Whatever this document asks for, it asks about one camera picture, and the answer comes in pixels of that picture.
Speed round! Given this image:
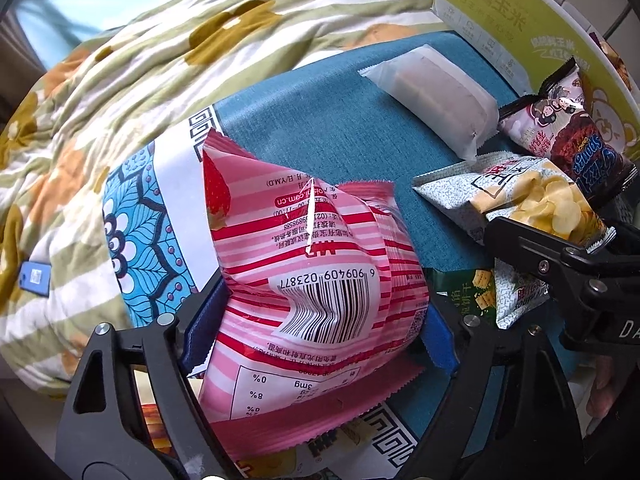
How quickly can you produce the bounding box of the pink striped snack packet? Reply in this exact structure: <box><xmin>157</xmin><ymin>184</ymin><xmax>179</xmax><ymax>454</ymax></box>
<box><xmin>200</xmin><ymin>127</ymin><xmax>432</xmax><ymax>462</ymax></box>

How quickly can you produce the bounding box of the white translucent snack packet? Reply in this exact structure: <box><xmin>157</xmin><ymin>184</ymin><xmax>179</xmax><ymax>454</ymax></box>
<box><xmin>359</xmin><ymin>44</ymin><xmax>500</xmax><ymax>162</ymax></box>

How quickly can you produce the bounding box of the dark cartoon snack packet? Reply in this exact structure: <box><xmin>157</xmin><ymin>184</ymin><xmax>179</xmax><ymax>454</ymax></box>
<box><xmin>497</xmin><ymin>56</ymin><xmax>640</xmax><ymax>209</ymax></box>

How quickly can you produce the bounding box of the brown left curtain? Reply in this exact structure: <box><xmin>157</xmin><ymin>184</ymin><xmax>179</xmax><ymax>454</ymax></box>
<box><xmin>0</xmin><ymin>7</ymin><xmax>44</xmax><ymax>79</ymax></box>

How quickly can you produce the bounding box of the purple snack packet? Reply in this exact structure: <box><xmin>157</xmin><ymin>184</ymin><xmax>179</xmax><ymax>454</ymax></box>
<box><xmin>587</xmin><ymin>30</ymin><xmax>632</xmax><ymax>86</ymax></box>

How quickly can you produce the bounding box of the green cracker packet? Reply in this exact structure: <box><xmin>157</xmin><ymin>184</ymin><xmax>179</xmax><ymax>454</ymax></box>
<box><xmin>425</xmin><ymin>267</ymin><xmax>499</xmax><ymax>317</ymax></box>

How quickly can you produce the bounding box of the floral striped blanket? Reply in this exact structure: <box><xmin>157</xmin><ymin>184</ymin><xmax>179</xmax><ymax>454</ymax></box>
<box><xmin>0</xmin><ymin>0</ymin><xmax>451</xmax><ymax>397</ymax></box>

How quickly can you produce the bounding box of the yellow white snack packet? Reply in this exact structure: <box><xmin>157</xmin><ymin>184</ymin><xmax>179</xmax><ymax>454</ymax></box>
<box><xmin>280</xmin><ymin>412</ymin><xmax>402</xmax><ymax>480</ymax></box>

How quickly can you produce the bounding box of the yellow green cardboard box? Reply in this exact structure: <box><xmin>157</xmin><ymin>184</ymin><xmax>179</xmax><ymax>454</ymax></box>
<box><xmin>431</xmin><ymin>0</ymin><xmax>640</xmax><ymax>162</ymax></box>

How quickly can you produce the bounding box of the black curved floor stand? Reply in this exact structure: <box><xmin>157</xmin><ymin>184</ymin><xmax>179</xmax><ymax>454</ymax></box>
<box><xmin>597</xmin><ymin>0</ymin><xmax>632</xmax><ymax>44</ymax></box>

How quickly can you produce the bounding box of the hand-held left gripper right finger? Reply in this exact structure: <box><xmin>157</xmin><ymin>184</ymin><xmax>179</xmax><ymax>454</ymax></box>
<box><xmin>395</xmin><ymin>305</ymin><xmax>587</xmax><ymax>480</ymax></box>

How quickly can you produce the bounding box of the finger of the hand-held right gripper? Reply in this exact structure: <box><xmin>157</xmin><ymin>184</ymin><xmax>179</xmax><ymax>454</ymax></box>
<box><xmin>483</xmin><ymin>215</ymin><xmax>577</xmax><ymax>282</ymax></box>
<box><xmin>592</xmin><ymin>195</ymin><xmax>640</xmax><ymax>267</ymax></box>

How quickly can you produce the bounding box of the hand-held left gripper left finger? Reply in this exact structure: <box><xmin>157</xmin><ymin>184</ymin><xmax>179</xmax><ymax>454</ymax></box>
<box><xmin>55</xmin><ymin>275</ymin><xmax>236</xmax><ymax>480</ymax></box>

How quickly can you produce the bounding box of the teal patterned table mat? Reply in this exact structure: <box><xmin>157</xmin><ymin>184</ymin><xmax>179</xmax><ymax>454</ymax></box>
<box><xmin>102</xmin><ymin>30</ymin><xmax>591</xmax><ymax>480</ymax></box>

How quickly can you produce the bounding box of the small blue phone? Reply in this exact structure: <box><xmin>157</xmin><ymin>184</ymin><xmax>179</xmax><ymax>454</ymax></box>
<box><xmin>20</xmin><ymin>260</ymin><xmax>53</xmax><ymax>297</ymax></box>

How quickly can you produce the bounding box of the grey speckled chips packet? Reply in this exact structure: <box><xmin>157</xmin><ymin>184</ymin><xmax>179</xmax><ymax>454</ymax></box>
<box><xmin>412</xmin><ymin>155</ymin><xmax>617</xmax><ymax>254</ymax></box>

